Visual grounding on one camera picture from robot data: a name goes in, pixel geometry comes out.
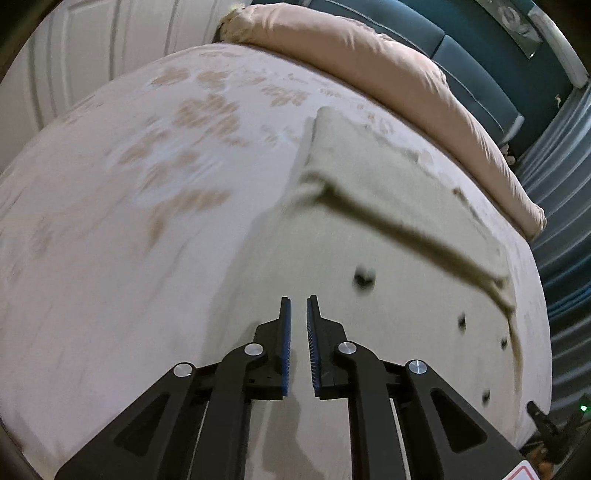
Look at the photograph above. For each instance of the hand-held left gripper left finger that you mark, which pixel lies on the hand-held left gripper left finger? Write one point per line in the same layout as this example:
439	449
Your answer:
286	341

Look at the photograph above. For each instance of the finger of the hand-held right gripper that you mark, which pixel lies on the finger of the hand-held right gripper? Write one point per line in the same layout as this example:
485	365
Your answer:
542	422
573	422

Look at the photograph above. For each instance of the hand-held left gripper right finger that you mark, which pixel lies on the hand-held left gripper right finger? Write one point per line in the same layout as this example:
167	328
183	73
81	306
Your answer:
313	341

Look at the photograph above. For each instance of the beige buttoned garment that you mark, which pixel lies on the beige buttoned garment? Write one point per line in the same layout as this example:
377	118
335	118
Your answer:
369	194

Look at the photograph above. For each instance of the patterned white bedspread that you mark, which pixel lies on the patterned white bedspread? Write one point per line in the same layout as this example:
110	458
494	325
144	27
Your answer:
115	221

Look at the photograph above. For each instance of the grey-blue curtain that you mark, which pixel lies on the grey-blue curtain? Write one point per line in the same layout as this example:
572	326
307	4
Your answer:
561	194

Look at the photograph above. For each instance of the small brown item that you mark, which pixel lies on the small brown item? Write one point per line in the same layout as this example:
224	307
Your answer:
509	158

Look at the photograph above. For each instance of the pink rolled duvet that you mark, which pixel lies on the pink rolled duvet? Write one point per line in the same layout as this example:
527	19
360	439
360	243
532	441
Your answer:
369	60

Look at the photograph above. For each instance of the teal padded headboard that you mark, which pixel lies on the teal padded headboard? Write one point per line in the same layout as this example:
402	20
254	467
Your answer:
466	60

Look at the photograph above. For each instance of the white panelled wardrobe door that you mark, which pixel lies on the white panelled wardrobe door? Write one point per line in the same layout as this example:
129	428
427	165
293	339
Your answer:
69	60

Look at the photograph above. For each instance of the glossy framed picture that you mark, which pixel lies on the glossy framed picture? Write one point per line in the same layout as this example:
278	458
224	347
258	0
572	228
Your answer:
517	23

